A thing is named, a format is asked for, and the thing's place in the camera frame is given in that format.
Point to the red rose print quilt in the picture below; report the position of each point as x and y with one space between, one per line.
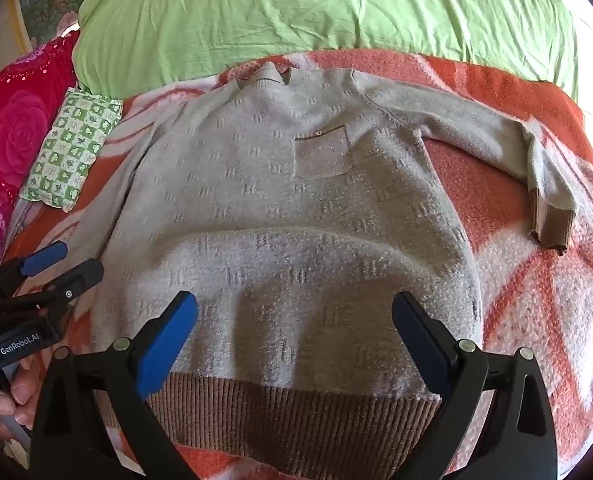
14 135

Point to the person's left hand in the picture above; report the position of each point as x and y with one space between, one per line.
11 400

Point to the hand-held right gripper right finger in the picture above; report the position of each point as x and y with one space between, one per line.
421 327

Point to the beige knit sweater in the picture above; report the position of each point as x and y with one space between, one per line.
296 220

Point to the orange white floral blanket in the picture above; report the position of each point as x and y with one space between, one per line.
541 285

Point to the light green quilt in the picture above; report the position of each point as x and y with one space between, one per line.
301 15

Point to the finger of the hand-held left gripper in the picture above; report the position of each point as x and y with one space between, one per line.
79 280
46 256

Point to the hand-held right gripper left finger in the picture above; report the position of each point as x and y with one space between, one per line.
169 327

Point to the green white checkered pillow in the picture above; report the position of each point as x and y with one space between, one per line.
71 147

